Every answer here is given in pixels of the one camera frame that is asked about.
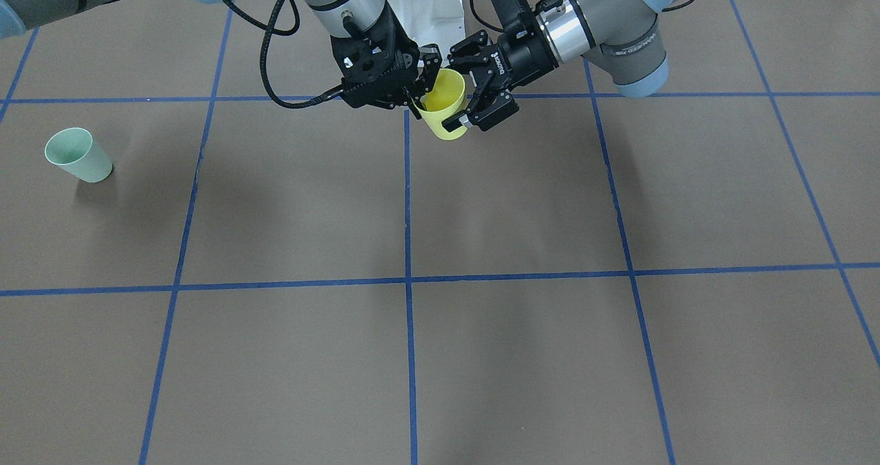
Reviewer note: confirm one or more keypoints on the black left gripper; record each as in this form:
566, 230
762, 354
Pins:
520, 56

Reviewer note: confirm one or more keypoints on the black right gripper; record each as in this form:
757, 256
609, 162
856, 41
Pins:
401, 47

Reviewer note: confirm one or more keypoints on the yellow plastic cup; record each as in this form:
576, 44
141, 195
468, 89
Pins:
444, 101

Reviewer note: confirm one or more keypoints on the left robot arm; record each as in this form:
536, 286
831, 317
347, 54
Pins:
619, 36

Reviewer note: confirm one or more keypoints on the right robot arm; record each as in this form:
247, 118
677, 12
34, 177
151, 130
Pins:
340, 18

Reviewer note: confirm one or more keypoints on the green plastic cup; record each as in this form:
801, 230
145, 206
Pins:
76, 151

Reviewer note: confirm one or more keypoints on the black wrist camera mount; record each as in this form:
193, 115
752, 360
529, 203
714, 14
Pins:
362, 60

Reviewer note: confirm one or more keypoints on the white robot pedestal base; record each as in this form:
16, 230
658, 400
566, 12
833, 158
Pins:
439, 22

